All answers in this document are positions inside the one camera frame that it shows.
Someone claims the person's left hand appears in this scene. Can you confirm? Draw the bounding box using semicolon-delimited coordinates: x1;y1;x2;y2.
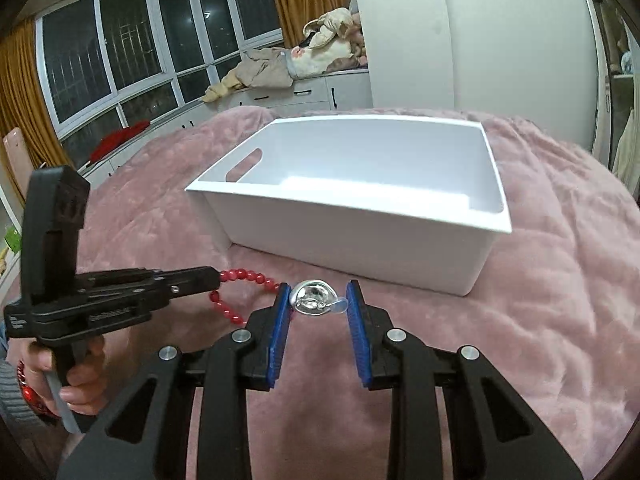
22;332;107;417

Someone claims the white framed standing mirror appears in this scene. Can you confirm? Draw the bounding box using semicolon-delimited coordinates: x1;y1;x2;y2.
575;0;640;188

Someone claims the pile of floral clothes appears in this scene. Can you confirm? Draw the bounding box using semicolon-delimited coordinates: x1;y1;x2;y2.
290;7;369;82

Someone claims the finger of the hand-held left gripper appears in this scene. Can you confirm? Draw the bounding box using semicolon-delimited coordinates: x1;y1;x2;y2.
80;284;182;312
75;266;224;295

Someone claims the red cloth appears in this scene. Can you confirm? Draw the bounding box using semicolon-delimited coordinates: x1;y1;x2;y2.
90;121;152;162

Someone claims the large grid window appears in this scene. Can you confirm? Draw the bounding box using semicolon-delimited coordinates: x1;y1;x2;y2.
35;0;285;163

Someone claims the red bead bracelet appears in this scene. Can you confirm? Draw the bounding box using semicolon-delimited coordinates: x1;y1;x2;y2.
209;267;279;326

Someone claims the white window cabinet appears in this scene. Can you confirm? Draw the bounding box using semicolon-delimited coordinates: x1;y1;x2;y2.
75;67;374;183

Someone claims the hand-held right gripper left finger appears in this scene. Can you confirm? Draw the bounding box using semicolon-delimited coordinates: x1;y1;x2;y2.
55;282;296;480

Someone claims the silver ring charm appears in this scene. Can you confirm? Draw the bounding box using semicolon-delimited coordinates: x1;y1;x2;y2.
291;279;348;317

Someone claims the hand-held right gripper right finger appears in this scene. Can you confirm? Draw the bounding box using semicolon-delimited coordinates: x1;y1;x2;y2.
345;280;585;480

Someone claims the red wrist bracelet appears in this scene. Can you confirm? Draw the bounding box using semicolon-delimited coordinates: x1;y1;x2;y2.
16;359;52;415

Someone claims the white plastic storage box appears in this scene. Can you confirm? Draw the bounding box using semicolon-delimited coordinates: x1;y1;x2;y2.
185;114;513;297

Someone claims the person's left forearm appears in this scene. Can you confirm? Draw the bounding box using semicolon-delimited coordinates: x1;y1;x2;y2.
0;357;38;428

